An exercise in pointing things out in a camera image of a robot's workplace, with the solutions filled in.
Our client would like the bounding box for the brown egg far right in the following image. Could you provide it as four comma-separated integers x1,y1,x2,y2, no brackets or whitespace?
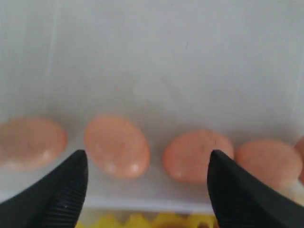
294,136,304,186

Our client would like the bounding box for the clear plastic storage box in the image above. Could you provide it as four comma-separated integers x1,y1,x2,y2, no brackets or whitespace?
0,0,304,212

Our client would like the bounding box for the brown egg right edge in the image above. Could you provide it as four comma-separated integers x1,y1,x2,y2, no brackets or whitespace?
235,140,303,189

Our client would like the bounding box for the brown egg top back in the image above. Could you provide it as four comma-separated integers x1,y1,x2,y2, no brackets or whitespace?
162,129,234,184

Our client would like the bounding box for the yellow plastic egg tray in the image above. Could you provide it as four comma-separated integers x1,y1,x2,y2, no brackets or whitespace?
76,213,219,228

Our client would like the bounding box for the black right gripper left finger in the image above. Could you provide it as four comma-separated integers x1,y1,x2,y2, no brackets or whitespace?
0,150,88,228

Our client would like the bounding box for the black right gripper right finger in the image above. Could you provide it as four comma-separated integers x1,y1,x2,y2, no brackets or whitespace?
207,150,304,228

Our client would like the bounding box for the brown egg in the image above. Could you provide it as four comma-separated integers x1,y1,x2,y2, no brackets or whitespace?
162,129,234,184
294,136,304,186
84,115,150,178

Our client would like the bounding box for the brown egg front corner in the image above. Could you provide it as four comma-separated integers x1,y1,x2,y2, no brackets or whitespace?
0,117,67,169

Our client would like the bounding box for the brown egg front middle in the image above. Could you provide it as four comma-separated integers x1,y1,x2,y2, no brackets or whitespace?
84,115,150,178

